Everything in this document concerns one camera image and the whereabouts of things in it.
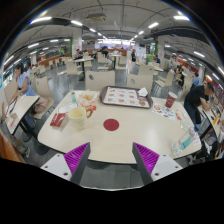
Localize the clear plastic drink bottle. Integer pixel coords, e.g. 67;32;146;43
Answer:
171;125;198;156

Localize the red paper cup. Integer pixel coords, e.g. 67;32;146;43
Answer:
164;91;178;109

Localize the person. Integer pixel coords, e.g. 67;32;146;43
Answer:
100;45;114;70
175;64;186;88
183;81;215;132
8;62;37;104

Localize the flat round red coaster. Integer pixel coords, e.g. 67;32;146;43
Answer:
103;118;120;132

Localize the food wrapper with snack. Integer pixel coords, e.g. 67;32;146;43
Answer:
76;91;99;107

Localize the group of ceiling lights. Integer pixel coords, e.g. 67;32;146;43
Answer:
3;14;224;76

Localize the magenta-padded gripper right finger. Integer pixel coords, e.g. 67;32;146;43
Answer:
131;142;184;186

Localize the beige chair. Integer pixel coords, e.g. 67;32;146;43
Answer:
29;76;55;121
126;73;154;95
84;70;116;92

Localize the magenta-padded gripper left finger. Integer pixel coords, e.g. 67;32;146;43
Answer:
40;142;92;186

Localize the cream ceramic mug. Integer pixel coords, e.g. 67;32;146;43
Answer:
67;105;94;131

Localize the beige dining table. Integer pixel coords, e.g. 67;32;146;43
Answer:
3;95;40;136

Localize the group of beige chairs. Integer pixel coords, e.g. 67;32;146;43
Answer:
31;49;176;89

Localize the red packet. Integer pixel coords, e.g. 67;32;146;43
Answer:
49;112;67;128

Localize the white paper receipt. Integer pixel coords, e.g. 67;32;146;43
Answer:
58;102;78;115

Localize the dark brown food tray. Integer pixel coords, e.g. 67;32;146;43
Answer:
99;85;154;110

